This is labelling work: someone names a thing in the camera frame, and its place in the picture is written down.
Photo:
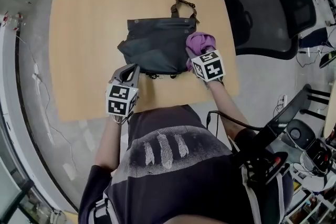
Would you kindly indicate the person's right forearm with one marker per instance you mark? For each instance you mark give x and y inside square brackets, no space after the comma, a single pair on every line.
[228,107]

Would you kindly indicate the black round-base device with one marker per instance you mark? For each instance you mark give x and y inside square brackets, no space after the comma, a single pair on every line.
[300,133]

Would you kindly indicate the glass cabinet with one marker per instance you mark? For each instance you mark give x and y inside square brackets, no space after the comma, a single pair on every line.
[13,191]

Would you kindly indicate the black worn harness rig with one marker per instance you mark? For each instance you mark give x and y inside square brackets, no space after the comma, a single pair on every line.
[278,123]

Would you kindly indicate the dark grey backpack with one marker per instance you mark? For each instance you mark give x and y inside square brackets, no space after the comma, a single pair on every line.
[155,47]

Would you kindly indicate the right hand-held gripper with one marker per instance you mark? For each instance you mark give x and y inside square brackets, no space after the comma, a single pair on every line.
[210,65]

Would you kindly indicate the purple cloth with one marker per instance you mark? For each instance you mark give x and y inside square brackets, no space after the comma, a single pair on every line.
[200,40]

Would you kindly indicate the white power strip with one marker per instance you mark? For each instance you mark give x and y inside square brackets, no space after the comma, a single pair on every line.
[36,78]

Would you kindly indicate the person's left forearm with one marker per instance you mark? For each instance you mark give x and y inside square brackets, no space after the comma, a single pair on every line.
[110,141]

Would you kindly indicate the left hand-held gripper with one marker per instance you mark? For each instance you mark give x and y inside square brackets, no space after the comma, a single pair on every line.
[118,101]

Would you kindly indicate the black mesh office chair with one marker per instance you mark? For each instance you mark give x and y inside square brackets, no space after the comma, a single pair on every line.
[270,5]

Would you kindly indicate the white socket strip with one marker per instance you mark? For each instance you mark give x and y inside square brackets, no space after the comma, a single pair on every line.
[282,100]

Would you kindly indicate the person's dark printed shirt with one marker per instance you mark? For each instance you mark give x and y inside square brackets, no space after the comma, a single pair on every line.
[183,178]

